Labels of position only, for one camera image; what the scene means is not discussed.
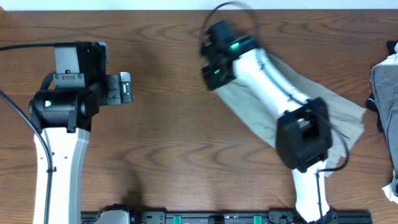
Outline khaki shorts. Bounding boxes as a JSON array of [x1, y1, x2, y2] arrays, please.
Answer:
[[214, 52, 367, 178]]

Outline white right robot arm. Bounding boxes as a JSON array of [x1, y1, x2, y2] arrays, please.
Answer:
[[200, 35, 332, 223]]

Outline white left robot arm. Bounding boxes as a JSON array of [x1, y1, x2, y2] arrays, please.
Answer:
[[29, 72, 132, 223]]

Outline grey folded garment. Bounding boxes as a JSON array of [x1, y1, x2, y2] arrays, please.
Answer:
[[369, 63, 398, 194]]

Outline white cloth at edge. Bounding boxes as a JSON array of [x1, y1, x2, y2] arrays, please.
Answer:
[[373, 42, 398, 205]]

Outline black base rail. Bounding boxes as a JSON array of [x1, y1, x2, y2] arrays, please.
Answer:
[[80, 203, 373, 224]]

